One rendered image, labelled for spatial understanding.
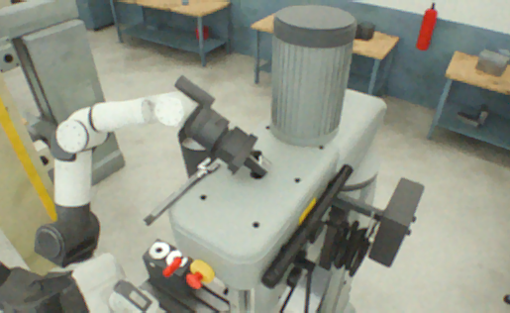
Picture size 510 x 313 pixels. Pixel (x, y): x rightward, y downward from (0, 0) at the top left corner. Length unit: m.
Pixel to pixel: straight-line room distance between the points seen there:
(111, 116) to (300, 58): 0.46
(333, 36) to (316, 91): 0.14
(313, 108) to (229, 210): 0.33
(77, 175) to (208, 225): 0.38
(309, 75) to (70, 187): 0.65
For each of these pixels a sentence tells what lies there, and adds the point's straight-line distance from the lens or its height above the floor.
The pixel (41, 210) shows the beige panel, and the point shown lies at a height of 0.73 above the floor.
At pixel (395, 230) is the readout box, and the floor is 1.69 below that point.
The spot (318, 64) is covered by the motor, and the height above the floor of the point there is 2.13.
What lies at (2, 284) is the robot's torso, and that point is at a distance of 1.34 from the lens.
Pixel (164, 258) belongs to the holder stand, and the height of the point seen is 1.13.
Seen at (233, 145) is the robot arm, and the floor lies 1.98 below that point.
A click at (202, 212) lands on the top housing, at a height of 1.89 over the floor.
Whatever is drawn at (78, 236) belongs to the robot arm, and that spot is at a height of 1.75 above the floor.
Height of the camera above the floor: 2.47
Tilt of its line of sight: 39 degrees down
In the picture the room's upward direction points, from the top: straight up
